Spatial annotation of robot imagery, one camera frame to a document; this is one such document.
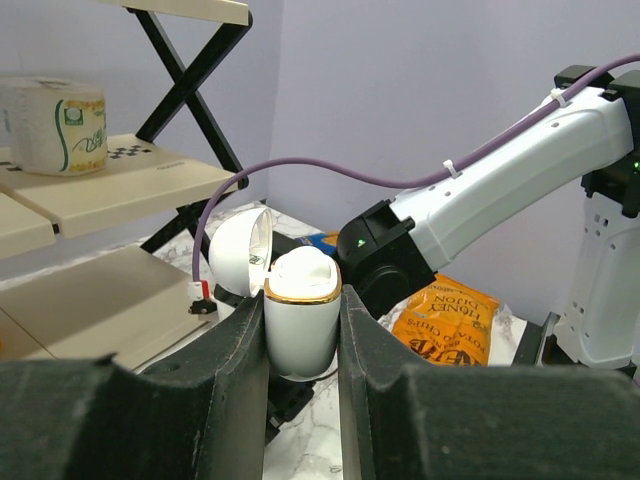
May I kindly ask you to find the blue Doritos chip bag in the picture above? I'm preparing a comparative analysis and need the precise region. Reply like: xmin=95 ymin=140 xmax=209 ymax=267
xmin=296 ymin=232 xmax=339 ymax=255

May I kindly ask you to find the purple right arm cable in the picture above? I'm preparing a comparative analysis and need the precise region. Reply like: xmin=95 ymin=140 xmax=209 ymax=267
xmin=192 ymin=53 xmax=640 ymax=286

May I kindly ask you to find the cream printed mug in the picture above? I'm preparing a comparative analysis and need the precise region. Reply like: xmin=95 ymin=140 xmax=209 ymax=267
xmin=1 ymin=76 xmax=108 ymax=176

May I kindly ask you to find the beige three-tier shelf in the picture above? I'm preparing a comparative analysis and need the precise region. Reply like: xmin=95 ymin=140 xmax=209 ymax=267
xmin=1 ymin=1 xmax=253 ymax=370

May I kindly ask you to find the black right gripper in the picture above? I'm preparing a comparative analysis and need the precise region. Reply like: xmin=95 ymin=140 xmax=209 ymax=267
xmin=214 ymin=285 xmax=315 ymax=443

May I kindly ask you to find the white earbud charging case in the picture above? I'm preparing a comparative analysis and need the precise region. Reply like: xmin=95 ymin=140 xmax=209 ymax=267
xmin=209 ymin=207 xmax=342 ymax=382

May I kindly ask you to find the orange snack bag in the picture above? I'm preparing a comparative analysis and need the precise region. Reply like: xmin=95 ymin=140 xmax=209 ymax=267
xmin=392 ymin=274 xmax=500 ymax=366

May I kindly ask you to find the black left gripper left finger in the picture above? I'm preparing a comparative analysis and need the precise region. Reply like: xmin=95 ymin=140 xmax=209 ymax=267
xmin=1 ymin=297 xmax=269 ymax=479

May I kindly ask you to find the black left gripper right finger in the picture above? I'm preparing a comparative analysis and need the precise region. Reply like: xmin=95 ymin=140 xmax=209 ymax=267
xmin=338 ymin=287 xmax=639 ymax=479

